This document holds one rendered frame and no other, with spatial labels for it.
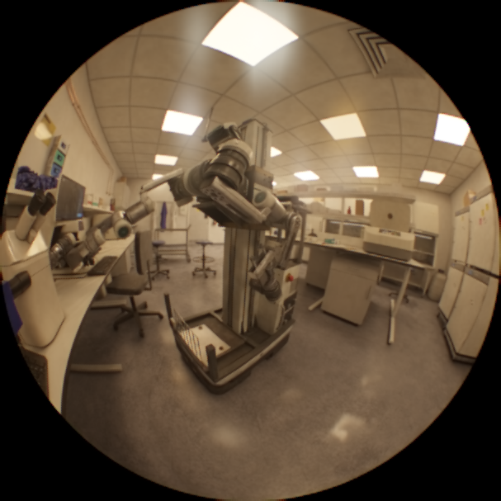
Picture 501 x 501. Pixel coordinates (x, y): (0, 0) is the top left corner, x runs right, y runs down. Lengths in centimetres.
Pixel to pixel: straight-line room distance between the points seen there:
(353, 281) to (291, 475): 179
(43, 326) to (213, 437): 90
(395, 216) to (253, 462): 253
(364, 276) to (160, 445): 216
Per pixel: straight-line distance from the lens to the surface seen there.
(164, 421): 113
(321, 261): 269
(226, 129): 82
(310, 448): 112
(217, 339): 102
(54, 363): 52
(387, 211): 219
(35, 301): 53
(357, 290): 184
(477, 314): 233
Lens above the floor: 104
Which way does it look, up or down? 10 degrees down
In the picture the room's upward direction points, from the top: 5 degrees clockwise
